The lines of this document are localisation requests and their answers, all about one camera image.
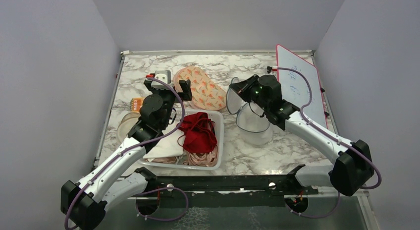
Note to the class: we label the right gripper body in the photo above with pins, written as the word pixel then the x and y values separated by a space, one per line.
pixel 252 93

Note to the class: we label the white mesh laundry bag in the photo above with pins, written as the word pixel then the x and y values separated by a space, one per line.
pixel 254 128

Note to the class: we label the red bra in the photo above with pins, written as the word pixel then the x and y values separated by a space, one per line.
pixel 199 133

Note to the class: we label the peach lace bra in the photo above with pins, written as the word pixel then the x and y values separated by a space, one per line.
pixel 190 159

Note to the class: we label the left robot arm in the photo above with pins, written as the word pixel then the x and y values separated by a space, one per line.
pixel 86 202

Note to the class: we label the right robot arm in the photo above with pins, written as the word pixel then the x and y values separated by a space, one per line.
pixel 350 161

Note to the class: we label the white plastic laundry basket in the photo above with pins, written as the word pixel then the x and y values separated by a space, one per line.
pixel 218 121

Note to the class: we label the floral tulip pattern pouch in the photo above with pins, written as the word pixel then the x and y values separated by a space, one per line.
pixel 206 94

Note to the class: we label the orange card packet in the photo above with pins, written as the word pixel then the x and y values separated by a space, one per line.
pixel 136 104

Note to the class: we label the pink framed whiteboard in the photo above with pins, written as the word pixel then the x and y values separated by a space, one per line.
pixel 294 88

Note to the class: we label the white cloth garment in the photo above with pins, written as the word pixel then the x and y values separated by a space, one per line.
pixel 170 146

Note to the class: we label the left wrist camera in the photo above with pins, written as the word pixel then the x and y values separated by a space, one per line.
pixel 161 75

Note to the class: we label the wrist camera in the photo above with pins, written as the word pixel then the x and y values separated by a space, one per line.
pixel 161 75
pixel 271 69

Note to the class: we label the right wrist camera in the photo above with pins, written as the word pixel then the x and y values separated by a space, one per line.
pixel 271 69

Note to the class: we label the black front mounting rail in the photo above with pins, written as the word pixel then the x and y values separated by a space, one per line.
pixel 215 191

